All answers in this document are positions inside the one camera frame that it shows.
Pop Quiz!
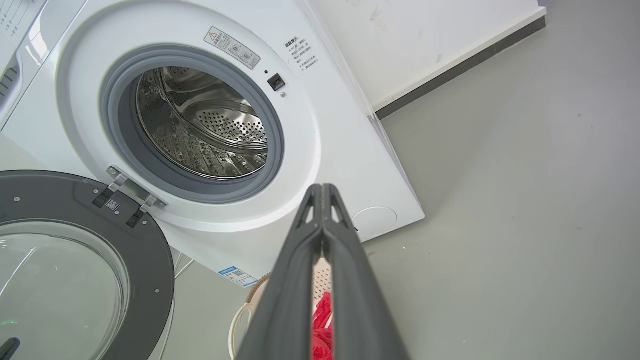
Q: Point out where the blue energy label sticker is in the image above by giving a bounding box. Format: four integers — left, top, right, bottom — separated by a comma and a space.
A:
218, 266, 259, 288

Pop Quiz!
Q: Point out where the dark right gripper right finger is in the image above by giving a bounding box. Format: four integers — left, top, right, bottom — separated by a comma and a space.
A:
323, 184, 411, 360

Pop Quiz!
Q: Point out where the red and white garment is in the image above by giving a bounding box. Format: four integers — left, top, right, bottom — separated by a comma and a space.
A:
312, 292, 334, 360

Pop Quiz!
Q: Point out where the metal door hinge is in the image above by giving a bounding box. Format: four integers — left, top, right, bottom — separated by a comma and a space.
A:
91, 166, 167, 229

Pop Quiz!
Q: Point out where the white front-load washing machine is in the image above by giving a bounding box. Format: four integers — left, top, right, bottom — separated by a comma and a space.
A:
0, 0, 426, 288

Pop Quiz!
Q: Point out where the warning triangle label sticker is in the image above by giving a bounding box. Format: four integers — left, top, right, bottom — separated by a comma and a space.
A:
204, 26, 261, 70

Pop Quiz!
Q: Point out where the white long floor cable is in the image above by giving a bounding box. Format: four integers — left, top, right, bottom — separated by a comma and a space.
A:
174, 252, 195, 280

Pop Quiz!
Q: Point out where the round white filter cover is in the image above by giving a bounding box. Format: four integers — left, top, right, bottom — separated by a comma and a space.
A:
351, 206, 398, 238

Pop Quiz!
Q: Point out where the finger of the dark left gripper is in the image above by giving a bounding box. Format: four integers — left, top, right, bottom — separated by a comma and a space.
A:
0, 337, 21, 360

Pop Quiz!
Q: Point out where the black round washer door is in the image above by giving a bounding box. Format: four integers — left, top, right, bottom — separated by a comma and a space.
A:
0, 170, 176, 360

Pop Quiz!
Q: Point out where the steel perforated washer drum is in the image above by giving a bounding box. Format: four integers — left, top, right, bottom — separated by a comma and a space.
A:
136, 66, 269, 180

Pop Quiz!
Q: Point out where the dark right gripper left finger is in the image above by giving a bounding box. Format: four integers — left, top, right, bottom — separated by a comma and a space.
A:
235, 184, 324, 360

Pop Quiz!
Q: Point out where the cream perforated laundry basket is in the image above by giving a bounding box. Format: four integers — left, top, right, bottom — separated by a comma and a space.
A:
228, 257, 333, 360

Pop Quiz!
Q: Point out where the small text instruction sticker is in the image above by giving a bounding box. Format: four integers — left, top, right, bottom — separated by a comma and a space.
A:
284, 36, 320, 72

